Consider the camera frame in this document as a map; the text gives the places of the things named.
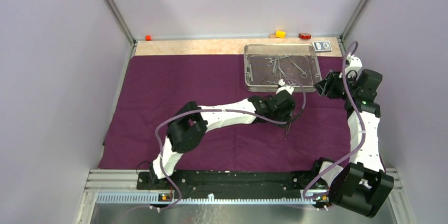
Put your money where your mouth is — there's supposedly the purple cable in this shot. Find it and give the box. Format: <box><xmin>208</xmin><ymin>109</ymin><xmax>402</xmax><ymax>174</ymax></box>
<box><xmin>302</xmin><ymin>41</ymin><xmax>368</xmax><ymax>202</ymax></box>
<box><xmin>154</xmin><ymin>79</ymin><xmax>307</xmax><ymax>212</ymax></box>

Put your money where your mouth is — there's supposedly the steel forceps clamp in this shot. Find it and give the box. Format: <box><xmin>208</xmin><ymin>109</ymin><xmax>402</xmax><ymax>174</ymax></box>
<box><xmin>263</xmin><ymin>55</ymin><xmax>290</xmax><ymax>67</ymax></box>

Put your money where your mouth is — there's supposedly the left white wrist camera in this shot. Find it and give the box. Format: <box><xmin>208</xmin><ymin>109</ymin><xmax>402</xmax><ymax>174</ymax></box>
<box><xmin>275</xmin><ymin>79</ymin><xmax>294</xmax><ymax>96</ymax></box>

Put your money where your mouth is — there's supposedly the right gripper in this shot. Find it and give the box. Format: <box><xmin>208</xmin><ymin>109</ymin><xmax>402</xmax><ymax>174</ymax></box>
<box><xmin>313</xmin><ymin>70</ymin><xmax>358</xmax><ymax>100</ymax></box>

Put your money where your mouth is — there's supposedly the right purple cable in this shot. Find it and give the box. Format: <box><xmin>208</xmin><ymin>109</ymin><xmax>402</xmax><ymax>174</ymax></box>
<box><xmin>302</xmin><ymin>41</ymin><xmax>368</xmax><ymax>202</ymax></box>

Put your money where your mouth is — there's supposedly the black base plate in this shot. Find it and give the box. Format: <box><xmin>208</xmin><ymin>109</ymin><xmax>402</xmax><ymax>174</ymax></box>
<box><xmin>136</xmin><ymin>168</ymin><xmax>330</xmax><ymax>200</ymax></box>

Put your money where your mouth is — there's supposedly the steel hemostat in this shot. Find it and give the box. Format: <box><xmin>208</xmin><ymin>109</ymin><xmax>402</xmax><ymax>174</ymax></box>
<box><xmin>270</xmin><ymin>59</ymin><xmax>289</xmax><ymax>80</ymax></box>

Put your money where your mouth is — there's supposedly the metal mesh instrument tray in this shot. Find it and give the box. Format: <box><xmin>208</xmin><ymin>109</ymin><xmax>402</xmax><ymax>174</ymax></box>
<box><xmin>244</xmin><ymin>44</ymin><xmax>322</xmax><ymax>93</ymax></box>

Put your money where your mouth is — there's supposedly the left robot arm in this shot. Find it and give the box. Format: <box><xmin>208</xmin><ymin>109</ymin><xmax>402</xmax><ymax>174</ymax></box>
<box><xmin>149</xmin><ymin>90</ymin><xmax>296</xmax><ymax>189</ymax></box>

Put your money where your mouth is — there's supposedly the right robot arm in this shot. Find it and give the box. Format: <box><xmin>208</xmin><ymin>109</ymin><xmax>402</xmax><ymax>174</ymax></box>
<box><xmin>310</xmin><ymin>69</ymin><xmax>394</xmax><ymax>218</ymax></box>

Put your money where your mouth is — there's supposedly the red small block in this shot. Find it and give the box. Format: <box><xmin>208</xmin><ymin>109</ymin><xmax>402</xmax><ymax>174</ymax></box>
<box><xmin>298</xmin><ymin>32</ymin><xmax>312</xmax><ymax>40</ymax></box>

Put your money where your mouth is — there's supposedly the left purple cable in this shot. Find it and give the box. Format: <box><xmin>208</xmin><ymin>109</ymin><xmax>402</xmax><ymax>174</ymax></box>
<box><xmin>154</xmin><ymin>79</ymin><xmax>307</xmax><ymax>212</ymax></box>

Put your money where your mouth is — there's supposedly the yellow small block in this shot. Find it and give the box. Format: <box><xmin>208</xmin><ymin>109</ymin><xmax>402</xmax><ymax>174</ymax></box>
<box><xmin>275</xmin><ymin>30</ymin><xmax>286</xmax><ymax>39</ymax></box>

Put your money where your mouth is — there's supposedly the blue playing card deck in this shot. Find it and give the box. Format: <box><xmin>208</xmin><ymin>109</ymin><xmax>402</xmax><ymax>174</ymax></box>
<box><xmin>312</xmin><ymin>41</ymin><xmax>332</xmax><ymax>52</ymax></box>

